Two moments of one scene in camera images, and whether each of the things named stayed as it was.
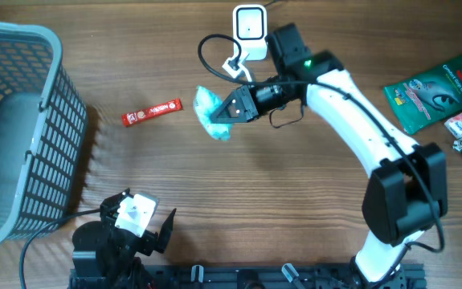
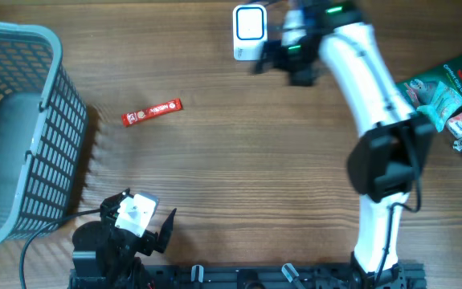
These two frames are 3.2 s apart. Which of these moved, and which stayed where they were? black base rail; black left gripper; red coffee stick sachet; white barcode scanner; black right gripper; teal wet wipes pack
Moved: teal wet wipes pack; black right gripper
Stayed: black base rail; white barcode scanner; black left gripper; red coffee stick sachet
